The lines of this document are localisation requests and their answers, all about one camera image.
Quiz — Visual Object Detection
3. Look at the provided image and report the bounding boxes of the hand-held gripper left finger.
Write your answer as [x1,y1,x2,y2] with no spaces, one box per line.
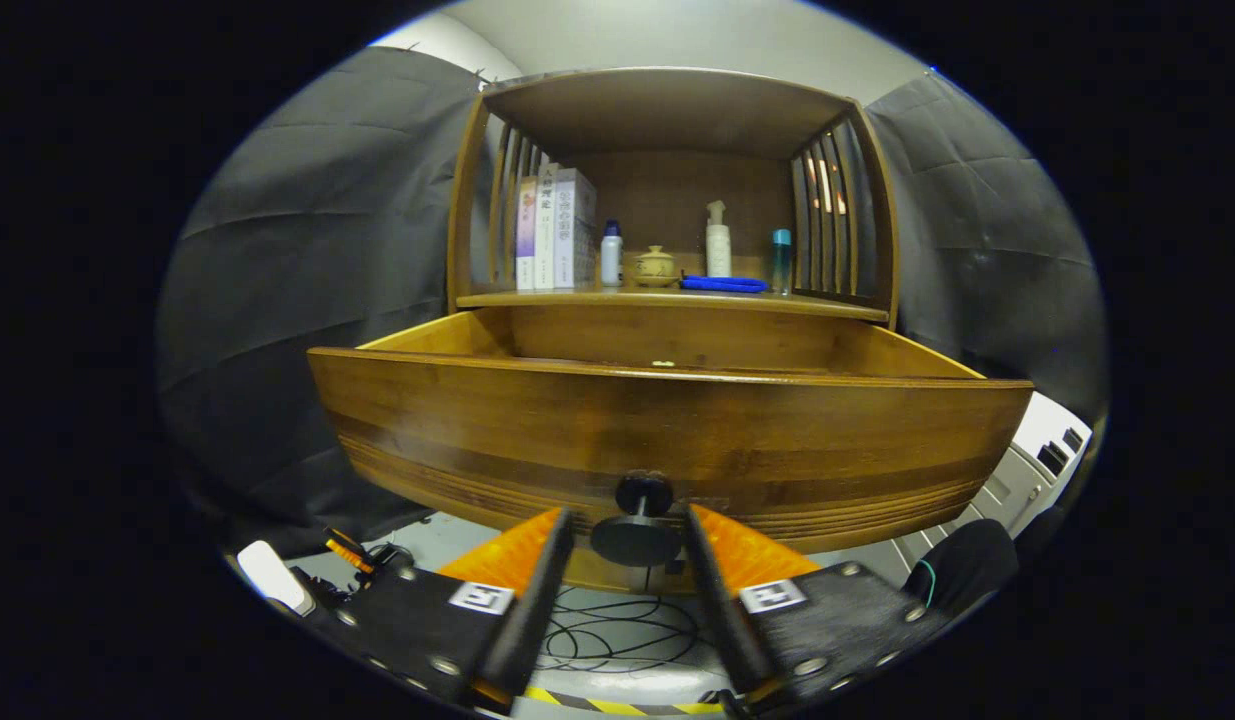
[317,507,576,713]

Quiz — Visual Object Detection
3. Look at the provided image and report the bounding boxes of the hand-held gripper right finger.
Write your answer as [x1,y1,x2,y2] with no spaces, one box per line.
[683,503,953,713]

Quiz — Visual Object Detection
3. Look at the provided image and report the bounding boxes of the wooden drawer with black knob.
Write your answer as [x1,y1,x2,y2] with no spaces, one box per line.
[307,305,1035,568]

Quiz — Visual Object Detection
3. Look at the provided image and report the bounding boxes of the wooden countertop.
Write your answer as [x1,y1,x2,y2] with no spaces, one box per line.
[457,278,890,323]

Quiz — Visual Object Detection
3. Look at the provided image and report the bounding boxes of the wooden cabinet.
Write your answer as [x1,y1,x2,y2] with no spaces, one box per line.
[447,67,900,596]

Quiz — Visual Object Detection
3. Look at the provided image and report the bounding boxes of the yellow black striped floor tape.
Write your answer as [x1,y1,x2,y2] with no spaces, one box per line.
[522,686,728,717]

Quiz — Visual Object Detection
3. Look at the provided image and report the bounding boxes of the orange and black tool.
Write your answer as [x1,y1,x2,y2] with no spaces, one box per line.
[322,527,378,576]

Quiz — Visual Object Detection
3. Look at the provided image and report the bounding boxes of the dark cloth item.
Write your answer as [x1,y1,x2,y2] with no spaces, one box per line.
[902,518,1020,611]

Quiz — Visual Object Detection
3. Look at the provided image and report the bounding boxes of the white plastic object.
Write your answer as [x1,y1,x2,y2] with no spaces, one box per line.
[237,540,316,617]

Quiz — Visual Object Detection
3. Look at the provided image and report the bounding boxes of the yellow lidded teacup with saucer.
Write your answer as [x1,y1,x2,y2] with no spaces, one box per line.
[632,245,679,289]

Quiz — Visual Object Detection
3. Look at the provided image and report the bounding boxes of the white pump bottle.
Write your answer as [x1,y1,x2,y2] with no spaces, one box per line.
[705,200,733,279]

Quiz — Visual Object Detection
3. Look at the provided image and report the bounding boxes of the tall white book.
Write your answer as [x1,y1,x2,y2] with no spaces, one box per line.
[534,165,560,292]

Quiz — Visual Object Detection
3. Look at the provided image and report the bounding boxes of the purple spine book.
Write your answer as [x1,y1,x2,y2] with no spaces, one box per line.
[516,177,538,292]

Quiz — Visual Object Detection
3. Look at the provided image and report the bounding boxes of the white patterned cover book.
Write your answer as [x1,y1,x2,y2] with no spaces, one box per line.
[554,168,598,291]

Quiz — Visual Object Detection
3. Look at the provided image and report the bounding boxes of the black floor cables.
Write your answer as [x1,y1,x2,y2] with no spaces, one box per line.
[537,585,723,673]

